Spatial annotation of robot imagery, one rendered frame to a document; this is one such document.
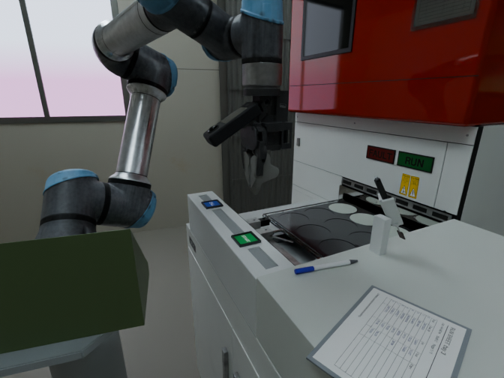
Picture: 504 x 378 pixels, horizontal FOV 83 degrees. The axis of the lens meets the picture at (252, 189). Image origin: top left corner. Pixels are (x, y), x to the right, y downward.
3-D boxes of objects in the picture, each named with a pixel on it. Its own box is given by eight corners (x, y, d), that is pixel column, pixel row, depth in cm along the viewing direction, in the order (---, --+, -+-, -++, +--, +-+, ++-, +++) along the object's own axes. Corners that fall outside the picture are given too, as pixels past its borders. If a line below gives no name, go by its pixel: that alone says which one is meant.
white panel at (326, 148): (295, 187, 155) (299, 111, 143) (449, 262, 85) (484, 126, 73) (291, 187, 154) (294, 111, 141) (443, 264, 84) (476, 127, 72)
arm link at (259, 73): (253, 61, 49) (234, 65, 55) (253, 89, 50) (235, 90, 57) (289, 63, 52) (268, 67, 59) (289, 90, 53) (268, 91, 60)
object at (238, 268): (213, 224, 110) (211, 190, 105) (293, 322, 63) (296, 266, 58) (189, 229, 106) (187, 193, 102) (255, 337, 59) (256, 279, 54)
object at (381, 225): (385, 243, 67) (394, 189, 62) (399, 250, 63) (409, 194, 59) (365, 249, 64) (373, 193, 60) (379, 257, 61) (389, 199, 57)
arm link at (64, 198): (33, 229, 69) (40, 181, 74) (93, 233, 78) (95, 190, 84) (46, 210, 62) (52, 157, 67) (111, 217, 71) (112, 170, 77)
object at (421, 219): (340, 205, 122) (342, 184, 119) (444, 253, 84) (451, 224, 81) (337, 205, 121) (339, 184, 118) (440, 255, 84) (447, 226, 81)
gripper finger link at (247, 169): (274, 190, 63) (274, 149, 60) (250, 195, 60) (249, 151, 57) (267, 187, 65) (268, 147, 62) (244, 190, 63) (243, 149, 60)
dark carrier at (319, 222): (343, 201, 113) (343, 199, 113) (426, 238, 84) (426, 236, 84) (268, 216, 99) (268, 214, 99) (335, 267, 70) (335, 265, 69)
